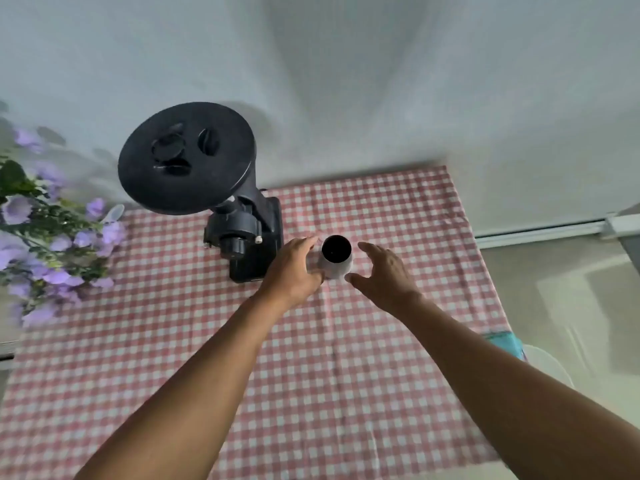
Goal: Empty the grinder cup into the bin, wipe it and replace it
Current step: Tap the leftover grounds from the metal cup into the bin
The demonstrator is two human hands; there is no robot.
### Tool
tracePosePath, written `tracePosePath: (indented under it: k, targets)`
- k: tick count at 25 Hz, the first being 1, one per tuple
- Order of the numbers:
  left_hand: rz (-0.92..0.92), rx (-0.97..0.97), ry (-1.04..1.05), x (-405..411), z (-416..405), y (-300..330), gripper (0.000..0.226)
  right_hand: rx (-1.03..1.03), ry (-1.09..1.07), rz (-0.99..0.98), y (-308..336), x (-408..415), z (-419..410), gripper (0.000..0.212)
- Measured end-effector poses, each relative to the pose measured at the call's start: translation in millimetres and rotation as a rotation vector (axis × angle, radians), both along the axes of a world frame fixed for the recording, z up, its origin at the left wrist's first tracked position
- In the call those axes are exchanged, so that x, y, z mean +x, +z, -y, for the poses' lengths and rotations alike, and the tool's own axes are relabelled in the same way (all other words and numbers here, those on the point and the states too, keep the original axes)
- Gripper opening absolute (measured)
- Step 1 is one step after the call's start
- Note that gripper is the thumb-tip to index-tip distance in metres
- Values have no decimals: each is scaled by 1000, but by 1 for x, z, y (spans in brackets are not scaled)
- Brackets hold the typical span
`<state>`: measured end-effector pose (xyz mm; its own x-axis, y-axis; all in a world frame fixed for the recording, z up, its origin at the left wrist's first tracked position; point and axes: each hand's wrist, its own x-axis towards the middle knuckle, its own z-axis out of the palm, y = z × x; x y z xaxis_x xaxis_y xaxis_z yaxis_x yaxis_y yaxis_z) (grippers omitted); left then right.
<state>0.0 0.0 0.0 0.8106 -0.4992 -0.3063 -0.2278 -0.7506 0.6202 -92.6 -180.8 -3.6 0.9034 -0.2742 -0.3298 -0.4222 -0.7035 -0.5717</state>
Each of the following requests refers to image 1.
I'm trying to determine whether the purple flower bouquet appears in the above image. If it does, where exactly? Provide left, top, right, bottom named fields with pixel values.
left=0, top=102, right=127, bottom=329

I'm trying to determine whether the red white checkered tablecloth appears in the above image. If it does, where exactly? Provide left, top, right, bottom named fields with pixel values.
left=0, top=166, right=512, bottom=480

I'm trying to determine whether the person's right forearm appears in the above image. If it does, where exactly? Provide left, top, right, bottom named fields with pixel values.
left=398, top=294, right=640, bottom=480

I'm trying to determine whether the teal cloth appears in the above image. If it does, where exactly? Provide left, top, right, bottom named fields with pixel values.
left=482, top=331, right=526, bottom=363

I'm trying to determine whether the person's left hand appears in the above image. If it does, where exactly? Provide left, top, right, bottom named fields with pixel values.
left=259, top=236, right=325, bottom=312

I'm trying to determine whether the black coffee grinder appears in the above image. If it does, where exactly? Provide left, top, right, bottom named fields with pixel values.
left=117, top=101, right=285, bottom=284

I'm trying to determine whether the person's left forearm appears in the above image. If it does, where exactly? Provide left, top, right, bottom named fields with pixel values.
left=74, top=291, right=287, bottom=480

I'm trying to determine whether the person's right hand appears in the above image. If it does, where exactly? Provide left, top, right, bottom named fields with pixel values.
left=344, top=241, right=424, bottom=316

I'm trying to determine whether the white cup with black inside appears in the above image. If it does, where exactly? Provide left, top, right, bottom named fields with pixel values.
left=317, top=235, right=354, bottom=281

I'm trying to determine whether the white round stool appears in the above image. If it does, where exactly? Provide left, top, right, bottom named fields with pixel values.
left=520, top=344, right=576, bottom=390

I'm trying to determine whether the white wall rail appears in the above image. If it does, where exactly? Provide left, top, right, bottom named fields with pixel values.
left=474, top=213, right=640, bottom=250

